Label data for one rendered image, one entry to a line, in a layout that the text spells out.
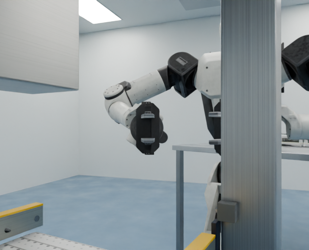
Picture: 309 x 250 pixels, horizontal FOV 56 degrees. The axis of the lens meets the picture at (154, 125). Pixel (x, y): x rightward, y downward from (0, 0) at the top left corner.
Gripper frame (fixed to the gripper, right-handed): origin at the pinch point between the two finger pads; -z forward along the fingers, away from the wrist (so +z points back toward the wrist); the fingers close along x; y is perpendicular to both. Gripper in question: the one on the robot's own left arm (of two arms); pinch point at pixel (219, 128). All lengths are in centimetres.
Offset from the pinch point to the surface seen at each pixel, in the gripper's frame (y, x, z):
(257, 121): -14.7, -0.9, -22.8
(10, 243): 13.9, 15.2, -35.3
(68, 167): 448, 79, 293
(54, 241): 10.0, 15.2, -31.3
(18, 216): 15.2, 12.1, -33.5
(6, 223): 15.0, 12.7, -35.3
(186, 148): 78, 15, 117
